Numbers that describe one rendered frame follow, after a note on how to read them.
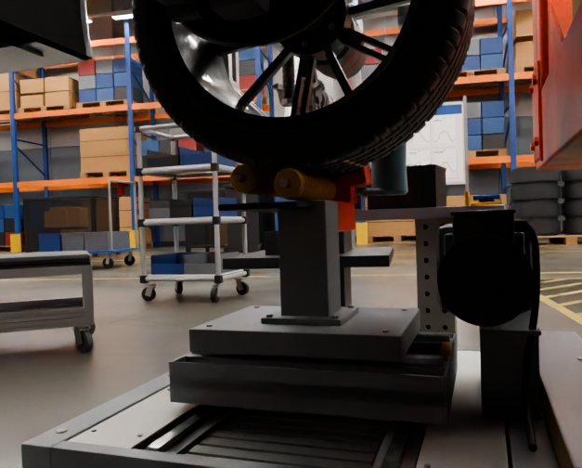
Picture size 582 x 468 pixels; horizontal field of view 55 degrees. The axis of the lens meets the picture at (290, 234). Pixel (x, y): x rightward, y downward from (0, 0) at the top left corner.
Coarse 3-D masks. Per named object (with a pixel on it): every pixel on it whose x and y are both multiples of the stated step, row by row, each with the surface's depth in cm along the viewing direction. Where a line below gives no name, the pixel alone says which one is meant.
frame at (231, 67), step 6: (228, 54) 134; (234, 54) 138; (228, 60) 134; (234, 60) 138; (228, 66) 134; (234, 66) 138; (228, 72) 134; (234, 72) 138; (234, 78) 138; (234, 84) 137; (240, 96) 133; (252, 102) 138; (252, 108) 132; (258, 108) 137; (258, 114) 132; (264, 114) 136
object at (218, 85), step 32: (384, 0) 115; (416, 0) 95; (192, 32) 118; (320, 32) 117; (352, 32) 118; (192, 64) 113; (224, 64) 132; (384, 64) 97; (224, 96) 118; (352, 96) 99
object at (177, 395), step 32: (192, 352) 111; (416, 352) 115; (448, 352) 102; (192, 384) 103; (224, 384) 101; (256, 384) 99; (288, 384) 97; (320, 384) 95; (352, 384) 94; (384, 384) 92; (416, 384) 90; (448, 384) 93; (352, 416) 94; (384, 416) 92; (416, 416) 90; (448, 416) 91
